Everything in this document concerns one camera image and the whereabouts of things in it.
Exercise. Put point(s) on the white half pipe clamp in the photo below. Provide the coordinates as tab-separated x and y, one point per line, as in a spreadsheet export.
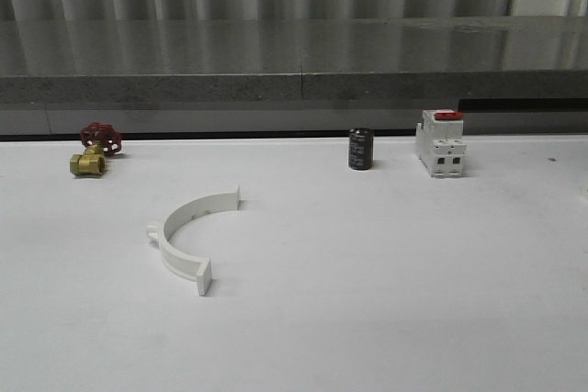
188	266

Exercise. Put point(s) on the grey stone counter ledge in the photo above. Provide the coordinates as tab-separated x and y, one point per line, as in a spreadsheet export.
151	78

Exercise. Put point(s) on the black cylindrical capacitor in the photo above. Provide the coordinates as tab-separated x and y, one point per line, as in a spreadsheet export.
360	152

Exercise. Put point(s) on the white circuit breaker red switch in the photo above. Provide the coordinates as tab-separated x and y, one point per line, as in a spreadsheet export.
439	144

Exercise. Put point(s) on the brass valve red handwheel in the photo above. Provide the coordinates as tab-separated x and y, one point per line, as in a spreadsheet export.
101	140

